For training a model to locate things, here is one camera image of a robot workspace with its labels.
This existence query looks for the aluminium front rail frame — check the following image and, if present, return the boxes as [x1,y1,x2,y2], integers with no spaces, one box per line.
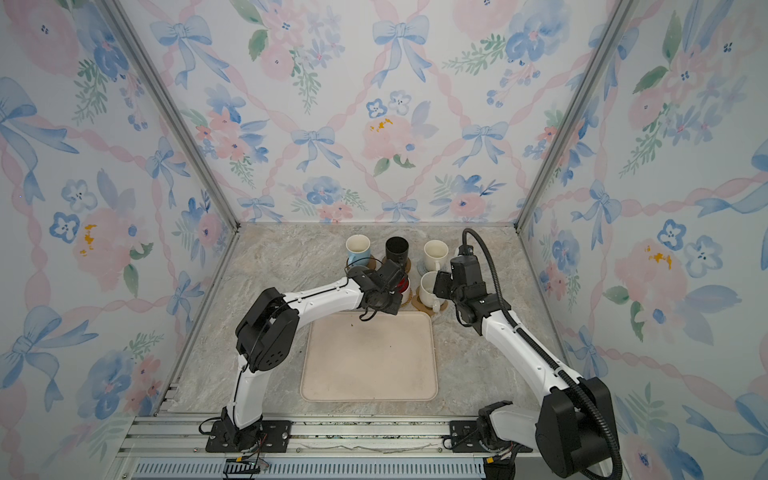
[105,413,555,479]

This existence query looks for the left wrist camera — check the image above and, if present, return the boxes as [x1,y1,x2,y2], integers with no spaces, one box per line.
[376,260,408,292]

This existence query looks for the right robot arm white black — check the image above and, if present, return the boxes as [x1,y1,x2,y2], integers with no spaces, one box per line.
[433,271,624,479]

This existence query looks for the grey braided round coaster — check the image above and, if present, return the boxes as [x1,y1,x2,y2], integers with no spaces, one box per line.
[417,260,430,276]

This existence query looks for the cream mug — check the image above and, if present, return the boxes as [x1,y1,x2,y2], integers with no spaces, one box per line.
[423,240,450,272]

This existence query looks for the matte brown wooden coaster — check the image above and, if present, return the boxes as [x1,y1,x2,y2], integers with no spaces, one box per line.
[345,256,377,271]

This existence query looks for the black mug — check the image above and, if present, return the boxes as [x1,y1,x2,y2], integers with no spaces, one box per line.
[385,236,410,269]

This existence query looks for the cork paw print coaster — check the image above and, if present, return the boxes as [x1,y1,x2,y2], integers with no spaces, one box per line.
[410,294,448,317]

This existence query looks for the red interior white mug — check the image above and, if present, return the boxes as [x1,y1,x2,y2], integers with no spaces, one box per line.
[397,276,412,306]

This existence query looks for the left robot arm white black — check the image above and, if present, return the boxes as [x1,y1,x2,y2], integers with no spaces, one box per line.
[206,260,406,453]

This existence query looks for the beige serving tray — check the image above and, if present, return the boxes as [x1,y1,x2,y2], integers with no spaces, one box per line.
[300,311,438,403]

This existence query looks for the white and blue mug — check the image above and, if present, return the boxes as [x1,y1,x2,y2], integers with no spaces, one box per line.
[345,234,371,268]

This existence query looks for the black corrugated cable right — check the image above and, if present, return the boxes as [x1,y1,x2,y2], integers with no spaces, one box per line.
[460,227,623,480]

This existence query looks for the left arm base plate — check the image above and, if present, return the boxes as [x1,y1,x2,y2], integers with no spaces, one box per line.
[205,419,292,453]

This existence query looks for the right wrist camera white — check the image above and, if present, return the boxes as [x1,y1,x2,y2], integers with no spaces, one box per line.
[450,244,483,288]

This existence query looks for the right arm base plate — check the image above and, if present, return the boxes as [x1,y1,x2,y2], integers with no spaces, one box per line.
[443,418,533,456]

